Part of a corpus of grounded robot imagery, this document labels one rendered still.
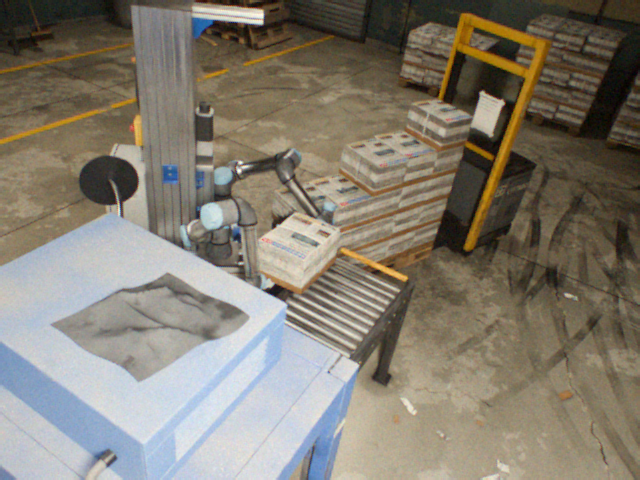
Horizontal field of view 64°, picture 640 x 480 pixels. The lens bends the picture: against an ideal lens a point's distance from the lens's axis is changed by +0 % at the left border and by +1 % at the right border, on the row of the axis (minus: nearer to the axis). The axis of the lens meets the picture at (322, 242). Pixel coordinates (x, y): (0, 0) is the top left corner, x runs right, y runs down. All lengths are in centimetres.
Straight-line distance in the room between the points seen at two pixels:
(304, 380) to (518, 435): 232
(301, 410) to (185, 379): 33
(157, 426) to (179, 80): 185
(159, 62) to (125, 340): 166
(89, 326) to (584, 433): 313
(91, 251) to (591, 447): 309
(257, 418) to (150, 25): 180
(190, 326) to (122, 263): 29
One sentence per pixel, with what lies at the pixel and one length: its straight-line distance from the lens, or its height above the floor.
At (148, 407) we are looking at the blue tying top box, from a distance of 104.
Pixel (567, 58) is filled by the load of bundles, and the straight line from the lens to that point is 799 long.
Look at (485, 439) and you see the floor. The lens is 338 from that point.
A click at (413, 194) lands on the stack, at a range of 387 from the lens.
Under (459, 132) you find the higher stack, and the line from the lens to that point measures 392.
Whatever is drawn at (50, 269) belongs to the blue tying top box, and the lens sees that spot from 136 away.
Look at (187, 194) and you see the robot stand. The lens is 283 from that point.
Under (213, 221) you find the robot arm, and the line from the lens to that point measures 228.
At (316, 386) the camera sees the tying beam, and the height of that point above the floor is 155.
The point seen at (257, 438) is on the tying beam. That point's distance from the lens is 123.
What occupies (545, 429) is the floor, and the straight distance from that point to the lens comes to 361.
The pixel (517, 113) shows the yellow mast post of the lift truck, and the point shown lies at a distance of 406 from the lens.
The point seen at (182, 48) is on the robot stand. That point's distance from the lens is 252.
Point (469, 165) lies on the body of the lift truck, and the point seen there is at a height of 73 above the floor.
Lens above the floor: 258
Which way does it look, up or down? 36 degrees down
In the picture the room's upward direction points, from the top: 9 degrees clockwise
